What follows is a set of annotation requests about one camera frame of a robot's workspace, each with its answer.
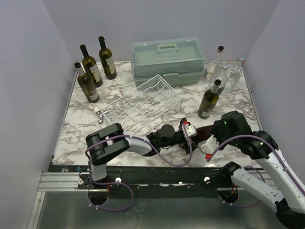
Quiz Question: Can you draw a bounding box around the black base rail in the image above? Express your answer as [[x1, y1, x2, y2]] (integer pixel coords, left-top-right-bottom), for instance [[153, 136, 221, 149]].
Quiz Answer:
[[38, 165, 241, 202]]

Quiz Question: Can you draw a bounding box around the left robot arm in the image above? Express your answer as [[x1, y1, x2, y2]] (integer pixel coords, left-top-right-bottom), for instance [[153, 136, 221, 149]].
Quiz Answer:
[[85, 118, 197, 188]]

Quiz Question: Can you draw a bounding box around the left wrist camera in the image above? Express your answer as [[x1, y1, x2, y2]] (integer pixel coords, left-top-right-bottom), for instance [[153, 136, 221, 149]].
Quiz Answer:
[[182, 122, 197, 139]]

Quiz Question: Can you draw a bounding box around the red wine bottle gold cap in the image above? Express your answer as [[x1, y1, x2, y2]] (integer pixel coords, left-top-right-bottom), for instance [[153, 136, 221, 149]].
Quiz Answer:
[[178, 125, 213, 154]]

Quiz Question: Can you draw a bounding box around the dark bottle silver neck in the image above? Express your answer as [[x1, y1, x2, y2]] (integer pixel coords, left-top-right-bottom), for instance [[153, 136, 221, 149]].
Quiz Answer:
[[198, 79, 221, 119]]

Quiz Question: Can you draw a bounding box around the dark wine bottle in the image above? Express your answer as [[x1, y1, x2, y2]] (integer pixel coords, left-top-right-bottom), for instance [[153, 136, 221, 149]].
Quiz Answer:
[[98, 36, 117, 80], [80, 44, 103, 88]]

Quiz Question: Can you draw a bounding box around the green plastic toolbox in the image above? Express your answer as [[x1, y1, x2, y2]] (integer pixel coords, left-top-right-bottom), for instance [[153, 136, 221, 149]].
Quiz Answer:
[[131, 37, 206, 86]]

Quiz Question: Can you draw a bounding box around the clear bottle dark label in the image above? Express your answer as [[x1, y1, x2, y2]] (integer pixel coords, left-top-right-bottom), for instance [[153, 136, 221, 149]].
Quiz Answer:
[[208, 63, 229, 94]]

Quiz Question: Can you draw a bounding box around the white wire wine rack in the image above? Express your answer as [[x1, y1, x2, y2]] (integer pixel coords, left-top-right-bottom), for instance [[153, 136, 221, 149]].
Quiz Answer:
[[102, 75, 182, 135]]

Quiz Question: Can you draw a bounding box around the clear bottle cream label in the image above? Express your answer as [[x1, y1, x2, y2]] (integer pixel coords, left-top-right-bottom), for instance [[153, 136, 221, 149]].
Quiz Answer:
[[203, 45, 224, 81]]

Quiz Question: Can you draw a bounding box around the clear bottle silver cap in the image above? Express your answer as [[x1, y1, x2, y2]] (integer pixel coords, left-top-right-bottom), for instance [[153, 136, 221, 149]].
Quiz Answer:
[[224, 57, 244, 92]]

